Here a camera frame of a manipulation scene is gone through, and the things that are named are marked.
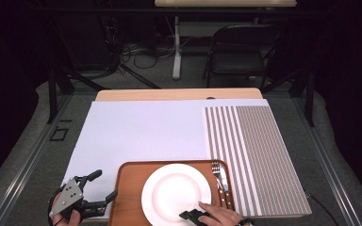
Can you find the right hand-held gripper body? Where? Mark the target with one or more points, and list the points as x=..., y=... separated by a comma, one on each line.
x=205, y=219

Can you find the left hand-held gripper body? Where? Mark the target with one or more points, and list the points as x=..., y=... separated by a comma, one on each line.
x=67, y=196

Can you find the brown wooden tray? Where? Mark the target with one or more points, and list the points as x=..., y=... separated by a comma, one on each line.
x=128, y=188

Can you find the white round plate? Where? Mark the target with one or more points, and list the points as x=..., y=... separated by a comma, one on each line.
x=172, y=191

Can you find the person's right hand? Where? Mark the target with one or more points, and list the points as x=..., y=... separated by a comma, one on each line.
x=226, y=218

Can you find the person's left hand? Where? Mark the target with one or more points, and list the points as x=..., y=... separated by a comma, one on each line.
x=74, y=218

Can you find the white board sheet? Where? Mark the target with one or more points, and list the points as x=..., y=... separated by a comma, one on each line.
x=138, y=132

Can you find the striped grey white placemat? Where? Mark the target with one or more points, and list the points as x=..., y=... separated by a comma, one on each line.
x=257, y=157

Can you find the black metal stand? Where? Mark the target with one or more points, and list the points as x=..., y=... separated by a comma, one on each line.
x=52, y=94
x=309, y=100

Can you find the black metal rod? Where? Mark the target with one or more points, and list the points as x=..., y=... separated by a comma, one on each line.
x=138, y=77

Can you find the black folding chair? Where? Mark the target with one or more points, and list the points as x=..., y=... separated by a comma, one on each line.
x=237, y=61

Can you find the white desk with metal leg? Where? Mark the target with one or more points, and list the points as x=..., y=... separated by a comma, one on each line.
x=226, y=3

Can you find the grey metal floor rail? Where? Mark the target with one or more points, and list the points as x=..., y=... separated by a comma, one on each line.
x=326, y=163
x=28, y=163

